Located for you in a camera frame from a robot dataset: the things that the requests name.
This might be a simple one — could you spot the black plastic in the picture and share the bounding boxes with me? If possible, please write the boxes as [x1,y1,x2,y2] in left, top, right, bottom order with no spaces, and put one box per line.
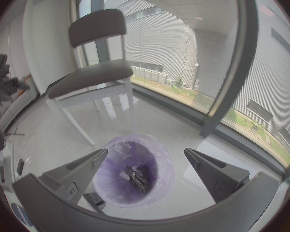
[124,164,150,192]

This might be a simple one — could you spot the purple plastic bag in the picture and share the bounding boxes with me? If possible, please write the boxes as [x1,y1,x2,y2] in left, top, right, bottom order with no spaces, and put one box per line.
[92,134,176,208]

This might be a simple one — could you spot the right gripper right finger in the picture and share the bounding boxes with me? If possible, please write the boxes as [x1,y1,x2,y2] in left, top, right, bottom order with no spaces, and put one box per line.
[184,148,251,205]

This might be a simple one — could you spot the white trash bin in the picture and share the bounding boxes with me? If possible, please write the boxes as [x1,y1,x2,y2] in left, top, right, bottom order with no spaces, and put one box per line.
[94,139,172,206]

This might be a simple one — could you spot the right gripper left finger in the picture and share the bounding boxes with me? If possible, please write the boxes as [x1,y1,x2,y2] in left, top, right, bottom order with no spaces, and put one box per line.
[39,148,109,205]

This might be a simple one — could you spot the window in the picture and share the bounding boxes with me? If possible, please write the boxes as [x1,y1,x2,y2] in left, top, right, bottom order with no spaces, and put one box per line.
[70,0,290,178]

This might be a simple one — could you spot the grey cushioned white chair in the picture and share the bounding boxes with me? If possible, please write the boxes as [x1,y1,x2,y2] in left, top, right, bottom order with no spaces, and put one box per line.
[48,9,136,147]

